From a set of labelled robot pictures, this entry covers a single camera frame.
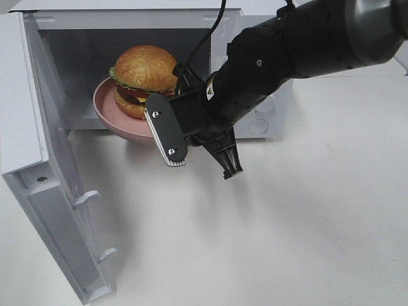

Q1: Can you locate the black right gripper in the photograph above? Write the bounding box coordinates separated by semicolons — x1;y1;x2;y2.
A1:
145;25;293;179

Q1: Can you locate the burger with sesame-free bun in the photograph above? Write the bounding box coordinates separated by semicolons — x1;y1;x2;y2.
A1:
109;45;177;119

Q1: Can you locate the pink round plate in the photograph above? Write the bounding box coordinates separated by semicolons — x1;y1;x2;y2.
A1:
93;78;155;145

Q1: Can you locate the white microwave door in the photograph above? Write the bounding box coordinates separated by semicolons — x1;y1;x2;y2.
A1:
1;11;116;304

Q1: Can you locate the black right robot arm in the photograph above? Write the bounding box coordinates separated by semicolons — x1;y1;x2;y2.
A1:
145;1;407;179

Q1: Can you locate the round white door button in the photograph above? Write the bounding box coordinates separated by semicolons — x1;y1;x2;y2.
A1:
249;119;269;135

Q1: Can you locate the lower white microwave knob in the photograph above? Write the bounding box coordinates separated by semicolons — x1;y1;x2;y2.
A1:
255;95;277;113

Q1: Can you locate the white microwave oven body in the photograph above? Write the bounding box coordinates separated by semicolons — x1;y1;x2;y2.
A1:
8;1;288;139

